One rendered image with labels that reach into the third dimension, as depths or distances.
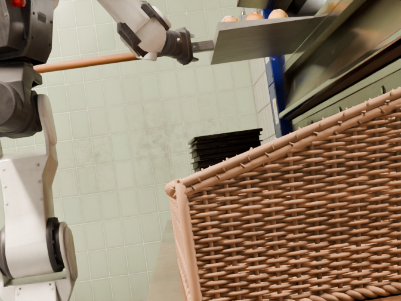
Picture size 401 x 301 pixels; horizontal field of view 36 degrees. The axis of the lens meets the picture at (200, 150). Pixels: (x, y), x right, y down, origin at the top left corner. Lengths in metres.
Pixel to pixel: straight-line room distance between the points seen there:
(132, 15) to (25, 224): 0.60
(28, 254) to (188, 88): 1.97
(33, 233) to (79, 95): 1.89
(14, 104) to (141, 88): 1.96
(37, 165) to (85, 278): 1.83
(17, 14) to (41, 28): 0.10
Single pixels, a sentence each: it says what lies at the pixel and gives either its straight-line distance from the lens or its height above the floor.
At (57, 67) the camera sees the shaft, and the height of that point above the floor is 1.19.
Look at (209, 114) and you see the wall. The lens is 3.39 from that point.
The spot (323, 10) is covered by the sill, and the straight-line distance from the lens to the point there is 1.86.
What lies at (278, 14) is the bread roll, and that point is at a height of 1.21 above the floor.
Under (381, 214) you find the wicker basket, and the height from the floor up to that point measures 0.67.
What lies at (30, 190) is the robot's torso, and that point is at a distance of 1.65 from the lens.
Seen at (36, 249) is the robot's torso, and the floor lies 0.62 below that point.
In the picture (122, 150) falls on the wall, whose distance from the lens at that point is 3.38.
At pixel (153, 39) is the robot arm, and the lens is 1.73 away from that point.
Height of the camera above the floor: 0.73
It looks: 3 degrees up
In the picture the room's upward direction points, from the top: 8 degrees counter-clockwise
